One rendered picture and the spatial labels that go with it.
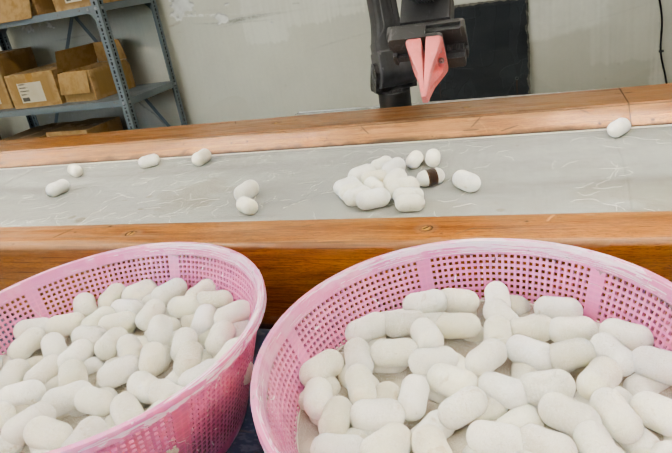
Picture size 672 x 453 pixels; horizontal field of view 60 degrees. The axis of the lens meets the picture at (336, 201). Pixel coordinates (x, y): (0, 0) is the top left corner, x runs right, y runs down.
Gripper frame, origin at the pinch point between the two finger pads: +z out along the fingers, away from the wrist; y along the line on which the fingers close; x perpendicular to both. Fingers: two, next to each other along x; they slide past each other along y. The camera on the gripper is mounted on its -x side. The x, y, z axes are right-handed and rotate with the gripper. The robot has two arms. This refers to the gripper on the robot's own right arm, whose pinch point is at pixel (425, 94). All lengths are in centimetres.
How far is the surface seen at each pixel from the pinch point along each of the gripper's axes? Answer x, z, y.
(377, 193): -8.4, 18.3, -2.6
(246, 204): -8.8, 19.3, -17.5
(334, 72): 152, -131, -76
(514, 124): 7.7, 0.4, 10.7
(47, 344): -24, 39, -24
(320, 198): -4.6, 16.8, -10.5
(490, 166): 0.4, 10.8, 8.1
